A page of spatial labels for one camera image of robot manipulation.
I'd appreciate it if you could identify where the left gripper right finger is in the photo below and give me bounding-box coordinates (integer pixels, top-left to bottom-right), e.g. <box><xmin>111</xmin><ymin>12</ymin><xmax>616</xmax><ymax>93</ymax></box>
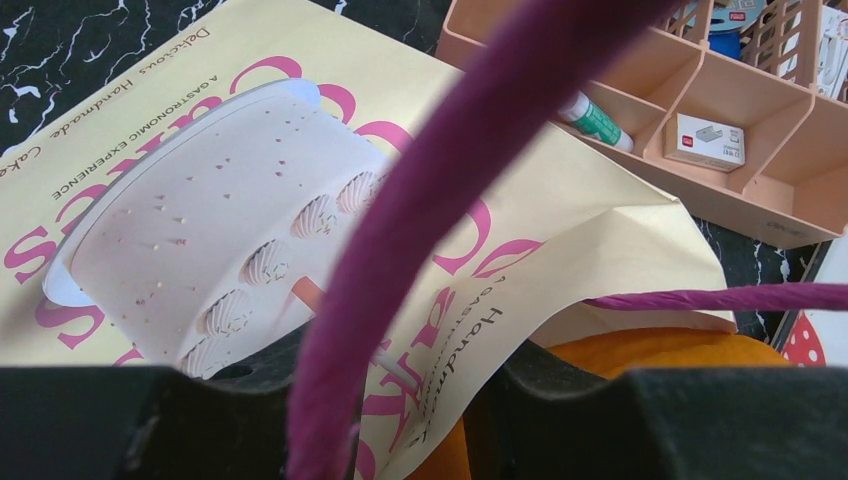
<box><xmin>463</xmin><ymin>342</ymin><xmax>847</xmax><ymax>479</ymax></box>

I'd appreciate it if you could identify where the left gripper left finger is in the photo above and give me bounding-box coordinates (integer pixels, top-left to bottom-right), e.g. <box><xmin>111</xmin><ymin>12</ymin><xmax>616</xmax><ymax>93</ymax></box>
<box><xmin>1</xmin><ymin>330</ymin><xmax>303</xmax><ymax>479</ymax></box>

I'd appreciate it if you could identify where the fake orange bread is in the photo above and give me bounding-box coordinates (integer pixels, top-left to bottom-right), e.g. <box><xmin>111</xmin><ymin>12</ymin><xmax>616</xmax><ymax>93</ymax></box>
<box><xmin>405</xmin><ymin>327</ymin><xmax>792</xmax><ymax>480</ymax></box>

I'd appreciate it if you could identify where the paper cake bag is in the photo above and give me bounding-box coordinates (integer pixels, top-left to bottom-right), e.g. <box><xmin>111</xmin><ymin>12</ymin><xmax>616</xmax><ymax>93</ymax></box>
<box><xmin>0</xmin><ymin>0</ymin><xmax>848</xmax><ymax>480</ymax></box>

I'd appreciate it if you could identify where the strawberry print tray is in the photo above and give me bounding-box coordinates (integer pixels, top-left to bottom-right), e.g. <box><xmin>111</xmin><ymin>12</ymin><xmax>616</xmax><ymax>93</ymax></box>
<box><xmin>771</xmin><ymin>236</ymin><xmax>847</xmax><ymax>368</ymax></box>

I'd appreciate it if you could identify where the green marker pen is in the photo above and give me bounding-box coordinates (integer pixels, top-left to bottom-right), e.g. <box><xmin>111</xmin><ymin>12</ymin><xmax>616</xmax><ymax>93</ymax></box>
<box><xmin>557</xmin><ymin>91</ymin><xmax>634</xmax><ymax>152</ymax></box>

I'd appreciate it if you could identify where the small white card box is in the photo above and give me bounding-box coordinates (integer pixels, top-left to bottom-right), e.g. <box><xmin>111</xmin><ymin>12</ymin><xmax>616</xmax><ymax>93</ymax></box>
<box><xmin>663</xmin><ymin>113</ymin><xmax>746</xmax><ymax>172</ymax></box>

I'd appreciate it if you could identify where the blue tape dispenser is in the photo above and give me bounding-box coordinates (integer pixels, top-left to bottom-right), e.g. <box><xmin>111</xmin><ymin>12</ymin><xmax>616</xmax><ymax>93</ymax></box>
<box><xmin>707</xmin><ymin>0</ymin><xmax>768</xmax><ymax>60</ymax></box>

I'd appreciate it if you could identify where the white label box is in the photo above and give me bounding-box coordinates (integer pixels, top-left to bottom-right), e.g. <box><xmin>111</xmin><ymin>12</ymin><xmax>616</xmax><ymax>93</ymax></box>
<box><xmin>777</xmin><ymin>2</ymin><xmax>847</xmax><ymax>101</ymax></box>

